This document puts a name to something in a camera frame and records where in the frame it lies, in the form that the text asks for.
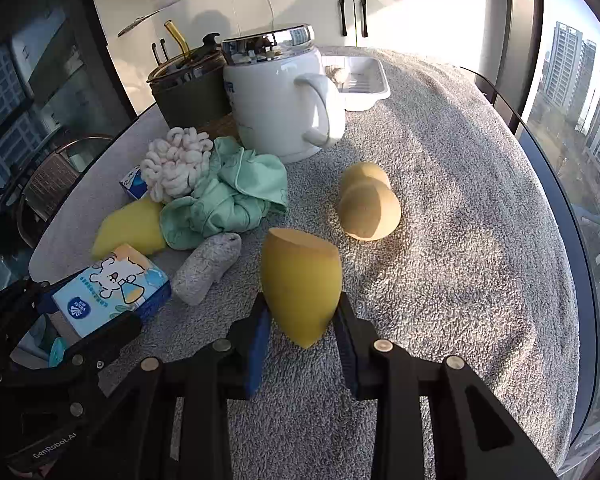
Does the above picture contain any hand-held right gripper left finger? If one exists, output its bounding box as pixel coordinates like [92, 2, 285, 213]
[82, 292, 273, 480]

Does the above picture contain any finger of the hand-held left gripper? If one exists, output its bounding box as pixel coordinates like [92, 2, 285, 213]
[0, 310, 144, 396]
[0, 280, 51, 351]

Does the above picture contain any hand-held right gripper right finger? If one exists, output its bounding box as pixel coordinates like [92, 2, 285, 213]
[332, 304, 561, 480]

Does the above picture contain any bear print tissue packet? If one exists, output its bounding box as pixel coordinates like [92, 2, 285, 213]
[37, 244, 172, 339]

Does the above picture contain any yellow beveled makeup sponge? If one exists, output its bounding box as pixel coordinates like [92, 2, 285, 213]
[260, 227, 342, 350]

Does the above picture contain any yellow rectangular sponge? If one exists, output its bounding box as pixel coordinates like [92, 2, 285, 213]
[91, 197, 168, 261]

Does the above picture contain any small blue white tissue packet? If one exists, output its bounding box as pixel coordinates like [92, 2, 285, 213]
[119, 164, 151, 200]

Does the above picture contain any mint green cloth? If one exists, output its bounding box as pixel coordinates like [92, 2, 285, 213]
[160, 137, 290, 251]

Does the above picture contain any white chenille scrunchie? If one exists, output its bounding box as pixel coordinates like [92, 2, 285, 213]
[140, 127, 215, 205]

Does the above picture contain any white plastic tray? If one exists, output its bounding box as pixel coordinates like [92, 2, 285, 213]
[325, 56, 392, 112]

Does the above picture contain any metal mesh chair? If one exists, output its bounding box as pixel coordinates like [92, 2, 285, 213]
[15, 132, 116, 251]

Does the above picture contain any tan makeup sponge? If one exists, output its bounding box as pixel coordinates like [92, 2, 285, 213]
[337, 180, 402, 241]
[340, 161, 391, 196]

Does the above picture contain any grey terry towel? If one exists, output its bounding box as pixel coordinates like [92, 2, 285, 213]
[30, 45, 581, 471]

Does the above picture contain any white mug with chrome lid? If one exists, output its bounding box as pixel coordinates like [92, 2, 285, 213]
[221, 23, 347, 164]

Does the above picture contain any glass cup with green sleeve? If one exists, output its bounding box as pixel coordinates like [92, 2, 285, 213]
[147, 34, 231, 131]

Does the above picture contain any amber plastic straw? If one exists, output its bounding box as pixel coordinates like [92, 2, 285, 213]
[163, 20, 192, 63]

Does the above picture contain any white cabinet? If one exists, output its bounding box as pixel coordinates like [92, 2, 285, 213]
[82, 0, 481, 116]

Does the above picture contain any dark window frame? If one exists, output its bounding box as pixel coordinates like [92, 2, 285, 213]
[500, 0, 546, 133]

